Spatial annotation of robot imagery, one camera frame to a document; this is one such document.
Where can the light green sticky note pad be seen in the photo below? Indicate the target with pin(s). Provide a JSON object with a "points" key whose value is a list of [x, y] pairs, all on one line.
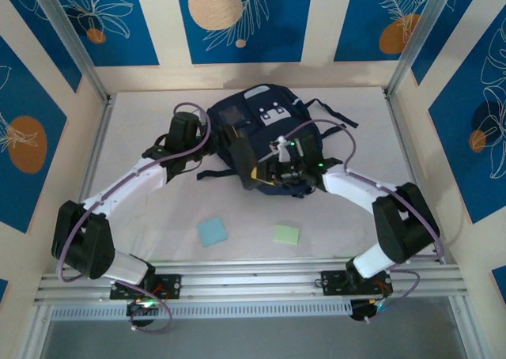
{"points": [[286, 234]]}

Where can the aluminium side rail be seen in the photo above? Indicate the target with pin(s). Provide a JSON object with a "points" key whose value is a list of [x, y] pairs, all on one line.
{"points": [[100, 129], [395, 114]]}

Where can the aluminium frame post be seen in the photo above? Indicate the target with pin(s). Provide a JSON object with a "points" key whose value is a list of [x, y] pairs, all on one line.
{"points": [[419, 31], [75, 46]]}

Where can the aluminium frame cross rail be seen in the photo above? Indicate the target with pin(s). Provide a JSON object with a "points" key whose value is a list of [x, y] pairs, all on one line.
{"points": [[253, 284]]}

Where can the aluminium frame leg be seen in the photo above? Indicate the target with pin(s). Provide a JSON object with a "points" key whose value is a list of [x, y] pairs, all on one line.
{"points": [[466, 327], [37, 331]]}

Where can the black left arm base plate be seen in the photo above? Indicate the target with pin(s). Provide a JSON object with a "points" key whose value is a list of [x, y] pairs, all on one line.
{"points": [[170, 286]]}

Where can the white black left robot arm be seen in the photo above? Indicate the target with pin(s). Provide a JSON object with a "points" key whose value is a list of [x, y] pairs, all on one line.
{"points": [[122, 189]]}

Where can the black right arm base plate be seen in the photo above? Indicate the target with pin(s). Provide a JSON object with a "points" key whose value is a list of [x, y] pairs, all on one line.
{"points": [[332, 282]]}

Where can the blue sticky note pad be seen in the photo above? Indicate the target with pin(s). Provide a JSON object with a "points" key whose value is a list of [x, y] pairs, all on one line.
{"points": [[212, 232]]}

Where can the navy blue backpack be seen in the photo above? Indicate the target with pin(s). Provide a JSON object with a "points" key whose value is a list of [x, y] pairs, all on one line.
{"points": [[261, 141]]}

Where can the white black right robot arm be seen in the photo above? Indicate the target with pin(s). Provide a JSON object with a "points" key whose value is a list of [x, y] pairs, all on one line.
{"points": [[348, 185]]}

